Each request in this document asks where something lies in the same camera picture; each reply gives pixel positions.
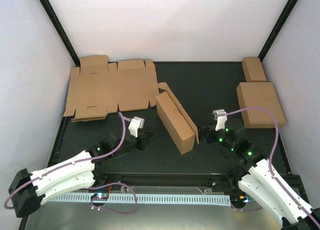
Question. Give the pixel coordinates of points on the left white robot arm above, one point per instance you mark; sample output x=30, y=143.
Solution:
x=30, y=190

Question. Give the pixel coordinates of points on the small folded cardboard box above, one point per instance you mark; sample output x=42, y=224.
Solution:
x=253, y=70

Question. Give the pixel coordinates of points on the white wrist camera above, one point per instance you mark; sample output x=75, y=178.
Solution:
x=220, y=116
x=135, y=124

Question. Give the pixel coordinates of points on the large folded cardboard box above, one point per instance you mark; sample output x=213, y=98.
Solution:
x=262, y=95

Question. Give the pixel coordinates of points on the black frame post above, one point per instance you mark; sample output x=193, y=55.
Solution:
x=285, y=13
x=48, y=8

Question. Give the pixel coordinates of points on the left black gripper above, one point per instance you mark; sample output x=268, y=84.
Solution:
x=143, y=138

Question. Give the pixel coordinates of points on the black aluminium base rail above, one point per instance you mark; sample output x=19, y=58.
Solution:
x=220, y=182

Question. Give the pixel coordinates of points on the right black frame post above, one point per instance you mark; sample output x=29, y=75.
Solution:
x=285, y=13

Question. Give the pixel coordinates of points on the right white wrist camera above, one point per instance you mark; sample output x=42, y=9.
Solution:
x=220, y=116

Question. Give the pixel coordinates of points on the flat cardboard blank stack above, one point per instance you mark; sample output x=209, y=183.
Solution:
x=98, y=88

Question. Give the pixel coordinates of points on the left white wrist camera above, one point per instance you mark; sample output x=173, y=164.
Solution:
x=135, y=124

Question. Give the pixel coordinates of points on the left black frame post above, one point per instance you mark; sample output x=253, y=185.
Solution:
x=48, y=8

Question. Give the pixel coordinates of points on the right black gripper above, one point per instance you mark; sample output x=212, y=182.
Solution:
x=203, y=134

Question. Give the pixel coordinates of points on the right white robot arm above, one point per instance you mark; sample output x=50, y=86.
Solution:
x=259, y=179

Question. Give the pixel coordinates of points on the white slotted cable duct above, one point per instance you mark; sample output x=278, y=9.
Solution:
x=169, y=199

